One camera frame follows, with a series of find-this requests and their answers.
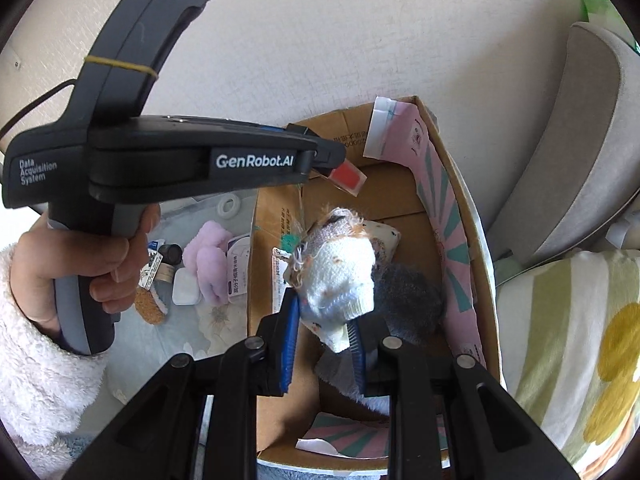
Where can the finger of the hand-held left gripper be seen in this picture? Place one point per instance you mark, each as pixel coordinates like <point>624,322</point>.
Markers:
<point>327,157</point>

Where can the black jar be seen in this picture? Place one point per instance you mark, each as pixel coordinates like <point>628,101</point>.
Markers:
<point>171,254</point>

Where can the green plastic item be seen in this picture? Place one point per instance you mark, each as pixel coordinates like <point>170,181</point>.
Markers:
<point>594,6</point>

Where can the cream patterned pouch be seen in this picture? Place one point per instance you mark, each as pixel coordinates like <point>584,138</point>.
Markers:
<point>385,237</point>

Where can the white medicine box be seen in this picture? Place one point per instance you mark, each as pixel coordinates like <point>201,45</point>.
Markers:
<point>239,270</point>

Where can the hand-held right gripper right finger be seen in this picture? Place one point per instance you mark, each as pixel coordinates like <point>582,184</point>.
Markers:
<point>356,355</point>

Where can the small red clear packet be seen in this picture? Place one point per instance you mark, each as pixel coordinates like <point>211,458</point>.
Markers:
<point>350,177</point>

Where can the small printed sachet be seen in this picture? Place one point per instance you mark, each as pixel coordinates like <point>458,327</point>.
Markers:
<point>151,269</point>

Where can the white knitted sock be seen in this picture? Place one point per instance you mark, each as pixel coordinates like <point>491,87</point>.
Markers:
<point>340,275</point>

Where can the beige chair cushion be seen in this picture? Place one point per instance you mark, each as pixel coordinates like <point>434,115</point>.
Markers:
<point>575,150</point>

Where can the pink fluffy cloth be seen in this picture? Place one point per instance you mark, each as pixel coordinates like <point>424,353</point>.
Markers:
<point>207,260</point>

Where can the grey fluffy sock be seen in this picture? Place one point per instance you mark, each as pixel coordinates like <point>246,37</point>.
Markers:
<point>405,300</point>

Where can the person's left forearm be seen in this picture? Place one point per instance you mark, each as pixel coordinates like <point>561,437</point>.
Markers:
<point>35,385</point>

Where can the person's left hand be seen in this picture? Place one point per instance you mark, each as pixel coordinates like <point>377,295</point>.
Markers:
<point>120,270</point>

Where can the striped flower cushion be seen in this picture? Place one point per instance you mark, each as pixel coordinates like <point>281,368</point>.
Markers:
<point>575,340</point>

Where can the clear plastic packet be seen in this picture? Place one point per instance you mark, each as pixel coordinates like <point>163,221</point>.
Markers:
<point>282,280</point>

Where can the cork pad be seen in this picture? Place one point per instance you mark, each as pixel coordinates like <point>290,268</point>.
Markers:
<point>151,307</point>

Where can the cardboard box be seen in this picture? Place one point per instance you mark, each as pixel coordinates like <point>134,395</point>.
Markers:
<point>280,410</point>

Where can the white square case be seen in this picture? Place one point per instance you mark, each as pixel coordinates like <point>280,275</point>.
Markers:
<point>186,286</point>

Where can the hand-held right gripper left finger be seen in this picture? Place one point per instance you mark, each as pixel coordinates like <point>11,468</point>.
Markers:
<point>289,345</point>

